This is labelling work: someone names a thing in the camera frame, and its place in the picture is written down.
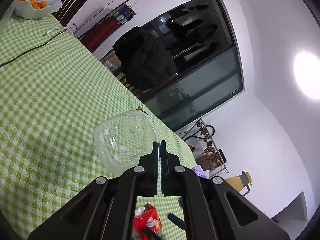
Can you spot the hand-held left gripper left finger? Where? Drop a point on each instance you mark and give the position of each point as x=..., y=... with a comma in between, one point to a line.
x=155, y=175

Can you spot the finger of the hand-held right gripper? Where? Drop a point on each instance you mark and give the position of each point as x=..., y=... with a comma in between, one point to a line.
x=152, y=235
x=176, y=221

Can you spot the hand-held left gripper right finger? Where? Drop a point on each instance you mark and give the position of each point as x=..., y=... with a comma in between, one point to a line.
x=163, y=175

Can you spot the red snack packet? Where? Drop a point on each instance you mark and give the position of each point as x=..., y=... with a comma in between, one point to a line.
x=150, y=217

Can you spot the white tissue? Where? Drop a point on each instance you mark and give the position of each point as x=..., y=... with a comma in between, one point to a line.
x=140, y=211

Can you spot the clear plastic container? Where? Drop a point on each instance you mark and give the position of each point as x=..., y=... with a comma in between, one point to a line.
x=125, y=135

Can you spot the purple white tissue pack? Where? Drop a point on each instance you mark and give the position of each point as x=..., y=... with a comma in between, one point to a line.
x=200, y=171

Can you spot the brown cabinet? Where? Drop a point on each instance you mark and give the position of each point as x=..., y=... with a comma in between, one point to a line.
x=205, y=163

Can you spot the row of brown dried foods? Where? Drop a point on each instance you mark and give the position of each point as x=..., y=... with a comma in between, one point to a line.
x=212, y=155

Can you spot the black device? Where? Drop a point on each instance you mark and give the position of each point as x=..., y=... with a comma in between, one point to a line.
x=222, y=156

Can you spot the metal drying rack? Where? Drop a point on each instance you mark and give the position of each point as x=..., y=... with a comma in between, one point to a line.
x=205, y=128

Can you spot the yellow thermos jug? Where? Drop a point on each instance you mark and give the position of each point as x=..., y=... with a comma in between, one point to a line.
x=235, y=183

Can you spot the dark framed sliding glass door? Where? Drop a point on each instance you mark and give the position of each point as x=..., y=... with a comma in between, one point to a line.
x=200, y=80

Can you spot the black puffer jacket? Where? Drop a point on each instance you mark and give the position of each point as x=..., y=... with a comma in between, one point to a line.
x=142, y=57

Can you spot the row of hanging clothes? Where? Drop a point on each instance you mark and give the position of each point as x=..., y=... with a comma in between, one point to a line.
x=195, y=32

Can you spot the red fringed cloth stand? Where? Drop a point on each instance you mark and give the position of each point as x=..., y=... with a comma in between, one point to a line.
x=105, y=27

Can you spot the ceiling light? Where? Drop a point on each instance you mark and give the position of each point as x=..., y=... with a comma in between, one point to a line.
x=308, y=75

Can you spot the pale green fruit bowl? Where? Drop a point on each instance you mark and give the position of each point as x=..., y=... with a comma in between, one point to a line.
x=32, y=12

